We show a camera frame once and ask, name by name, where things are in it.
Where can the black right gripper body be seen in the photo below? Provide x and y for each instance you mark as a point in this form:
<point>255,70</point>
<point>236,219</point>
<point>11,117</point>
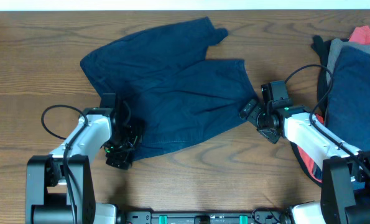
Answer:
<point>258,117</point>

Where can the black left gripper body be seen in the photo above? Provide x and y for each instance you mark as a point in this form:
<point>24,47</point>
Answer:
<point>121,142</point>

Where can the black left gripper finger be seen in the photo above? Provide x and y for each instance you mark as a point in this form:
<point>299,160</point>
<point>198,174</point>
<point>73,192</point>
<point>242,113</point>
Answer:
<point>137,128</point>
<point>121,160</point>

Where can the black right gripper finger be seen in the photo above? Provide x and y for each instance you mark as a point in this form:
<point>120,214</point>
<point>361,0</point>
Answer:
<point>270,134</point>
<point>250,111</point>

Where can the navy blue shorts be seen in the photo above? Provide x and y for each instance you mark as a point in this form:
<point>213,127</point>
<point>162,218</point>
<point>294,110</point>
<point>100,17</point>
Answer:
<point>164,76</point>

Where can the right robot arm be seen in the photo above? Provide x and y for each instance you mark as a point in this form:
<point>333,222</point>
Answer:
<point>345,181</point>

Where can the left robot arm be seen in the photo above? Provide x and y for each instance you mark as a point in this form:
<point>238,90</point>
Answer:
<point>59,186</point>

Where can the pile of folded clothes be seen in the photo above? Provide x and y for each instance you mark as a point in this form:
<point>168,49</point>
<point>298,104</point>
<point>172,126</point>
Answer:
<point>345,77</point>

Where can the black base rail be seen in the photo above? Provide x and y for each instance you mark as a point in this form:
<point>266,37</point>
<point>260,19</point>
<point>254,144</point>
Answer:
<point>257,216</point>

